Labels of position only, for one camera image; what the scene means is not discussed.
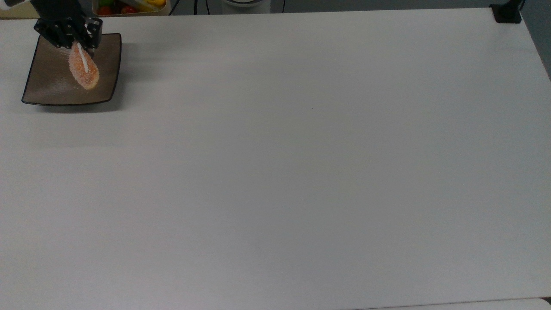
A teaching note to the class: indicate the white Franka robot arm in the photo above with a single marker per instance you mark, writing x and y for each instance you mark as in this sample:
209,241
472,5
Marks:
10,2

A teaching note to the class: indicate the red toy tomato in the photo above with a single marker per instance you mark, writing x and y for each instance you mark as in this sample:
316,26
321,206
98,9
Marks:
129,9
105,10

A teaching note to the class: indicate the yellow toy fruit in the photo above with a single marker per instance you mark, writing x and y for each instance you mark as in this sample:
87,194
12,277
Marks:
155,2

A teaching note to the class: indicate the brown square ceramic plate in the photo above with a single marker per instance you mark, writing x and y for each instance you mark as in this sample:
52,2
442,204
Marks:
47,86

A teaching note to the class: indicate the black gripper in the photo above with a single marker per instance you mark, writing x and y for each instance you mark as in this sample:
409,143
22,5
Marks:
58,10

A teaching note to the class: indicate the orange sugared bread roll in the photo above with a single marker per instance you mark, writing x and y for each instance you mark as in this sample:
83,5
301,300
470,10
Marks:
84,69

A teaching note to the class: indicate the beige box of toy food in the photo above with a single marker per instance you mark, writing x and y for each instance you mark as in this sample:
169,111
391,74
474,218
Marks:
129,13

